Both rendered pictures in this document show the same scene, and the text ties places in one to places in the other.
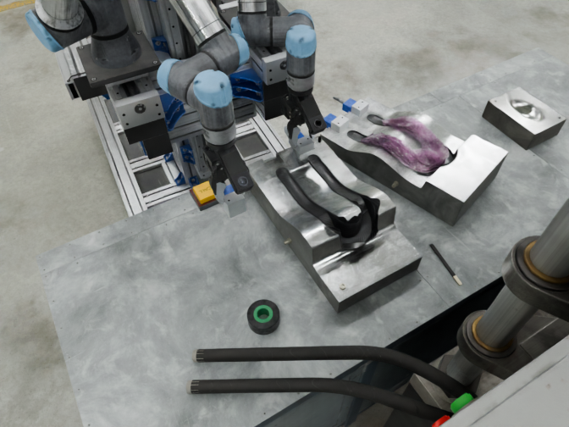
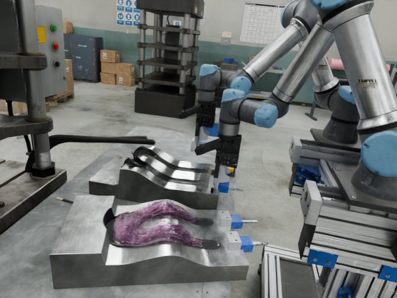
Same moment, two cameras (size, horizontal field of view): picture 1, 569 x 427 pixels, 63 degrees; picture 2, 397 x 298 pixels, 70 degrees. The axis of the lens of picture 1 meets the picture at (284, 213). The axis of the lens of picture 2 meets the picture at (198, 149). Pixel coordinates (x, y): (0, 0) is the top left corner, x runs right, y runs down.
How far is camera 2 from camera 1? 183 cm
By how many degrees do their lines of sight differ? 93
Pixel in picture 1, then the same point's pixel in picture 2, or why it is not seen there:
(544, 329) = (11, 122)
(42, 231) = not seen: hidden behind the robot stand
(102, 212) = not seen: hidden behind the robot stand
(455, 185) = (90, 201)
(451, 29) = not seen: outside the picture
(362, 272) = (116, 165)
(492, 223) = (44, 242)
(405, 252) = (100, 178)
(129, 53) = (327, 130)
